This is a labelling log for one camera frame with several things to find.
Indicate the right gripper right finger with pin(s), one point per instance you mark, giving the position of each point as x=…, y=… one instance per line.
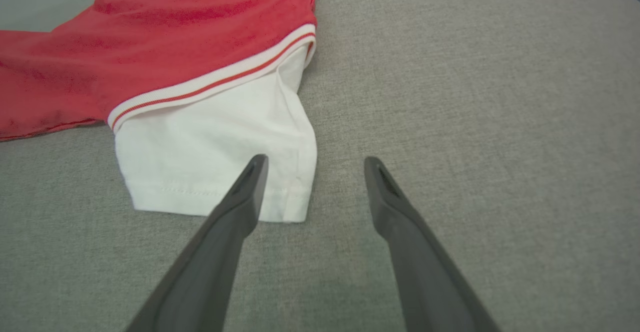
x=425, y=272

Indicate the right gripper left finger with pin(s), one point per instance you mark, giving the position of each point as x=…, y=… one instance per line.
x=210, y=272

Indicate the red basketball jersey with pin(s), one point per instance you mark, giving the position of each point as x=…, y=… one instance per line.
x=175, y=36

